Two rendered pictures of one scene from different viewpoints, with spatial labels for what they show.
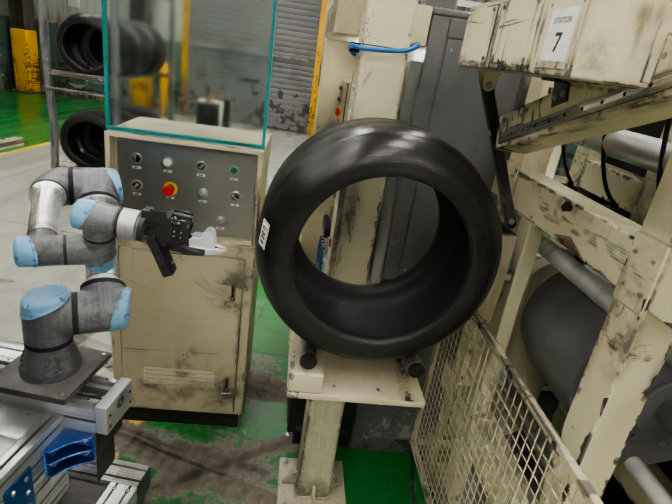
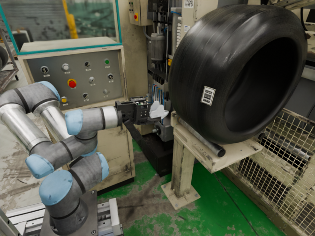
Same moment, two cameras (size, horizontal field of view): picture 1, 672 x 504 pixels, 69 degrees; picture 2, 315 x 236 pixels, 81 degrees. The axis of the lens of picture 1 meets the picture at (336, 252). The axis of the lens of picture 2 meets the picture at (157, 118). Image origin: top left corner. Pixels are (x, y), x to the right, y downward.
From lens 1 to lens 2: 78 cm
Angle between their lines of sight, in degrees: 21
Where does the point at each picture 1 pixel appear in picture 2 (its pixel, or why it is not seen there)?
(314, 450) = (184, 179)
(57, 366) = (79, 217)
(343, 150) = (253, 26)
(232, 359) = (127, 156)
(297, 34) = not seen: outside the picture
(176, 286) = not seen: hidden behind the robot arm
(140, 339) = not seen: hidden behind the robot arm
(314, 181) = (241, 52)
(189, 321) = (102, 148)
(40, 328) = (63, 204)
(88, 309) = (87, 178)
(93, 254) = (88, 146)
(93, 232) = (88, 133)
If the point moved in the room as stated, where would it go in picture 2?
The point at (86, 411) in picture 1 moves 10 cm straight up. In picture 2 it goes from (107, 230) to (103, 217)
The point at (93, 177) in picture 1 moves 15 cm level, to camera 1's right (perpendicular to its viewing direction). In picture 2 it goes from (36, 91) to (73, 86)
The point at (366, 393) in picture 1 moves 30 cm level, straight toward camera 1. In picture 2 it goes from (239, 154) to (284, 205)
